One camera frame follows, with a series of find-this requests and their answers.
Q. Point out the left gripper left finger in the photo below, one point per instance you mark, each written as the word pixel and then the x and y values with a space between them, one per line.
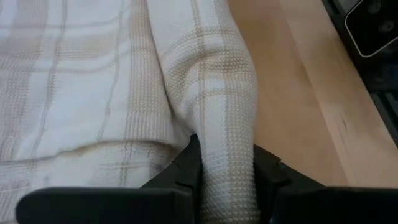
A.
pixel 109 207

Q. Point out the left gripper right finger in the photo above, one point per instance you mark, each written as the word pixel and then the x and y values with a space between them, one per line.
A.
pixel 326 207

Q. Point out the white beige plaid towel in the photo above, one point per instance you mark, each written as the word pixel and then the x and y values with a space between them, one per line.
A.
pixel 93 77

